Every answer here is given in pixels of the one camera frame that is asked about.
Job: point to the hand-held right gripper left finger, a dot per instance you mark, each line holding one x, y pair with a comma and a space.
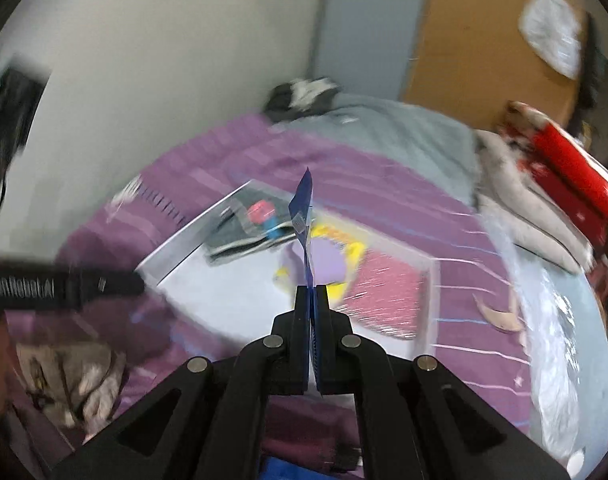
301, 320

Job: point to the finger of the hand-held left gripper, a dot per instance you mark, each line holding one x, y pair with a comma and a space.
301, 320
124, 285

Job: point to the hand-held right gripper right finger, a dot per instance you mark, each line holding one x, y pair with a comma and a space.
323, 320

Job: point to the purple sponge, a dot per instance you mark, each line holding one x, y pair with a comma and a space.
331, 262

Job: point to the pink sparkly scrub cloth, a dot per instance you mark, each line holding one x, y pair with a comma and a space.
388, 295

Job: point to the white cardboard box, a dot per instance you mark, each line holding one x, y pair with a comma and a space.
224, 300

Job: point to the beige plaid bear pouch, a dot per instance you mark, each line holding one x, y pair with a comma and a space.
74, 380

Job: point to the green plaid pouch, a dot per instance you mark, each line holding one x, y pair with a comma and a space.
234, 240

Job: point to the blue packet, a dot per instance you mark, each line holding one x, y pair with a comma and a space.
304, 200

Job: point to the purple striped bedsheet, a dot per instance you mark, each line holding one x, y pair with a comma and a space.
433, 385

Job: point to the peach cloth piece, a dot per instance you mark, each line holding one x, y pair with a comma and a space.
501, 317

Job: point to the black object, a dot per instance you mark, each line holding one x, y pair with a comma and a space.
14, 110

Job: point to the grey blanket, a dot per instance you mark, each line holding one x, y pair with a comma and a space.
393, 140

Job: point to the beige quilt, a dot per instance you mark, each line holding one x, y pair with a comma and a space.
513, 210

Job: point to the black and white cloth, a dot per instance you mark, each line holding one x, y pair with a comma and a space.
299, 95

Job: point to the plastic table cover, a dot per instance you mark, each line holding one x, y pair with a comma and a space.
558, 335

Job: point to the grey panel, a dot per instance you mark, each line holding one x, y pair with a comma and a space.
368, 25

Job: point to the brown wooden board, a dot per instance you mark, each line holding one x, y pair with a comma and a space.
483, 40

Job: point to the white woven fan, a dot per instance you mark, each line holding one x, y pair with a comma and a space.
551, 35

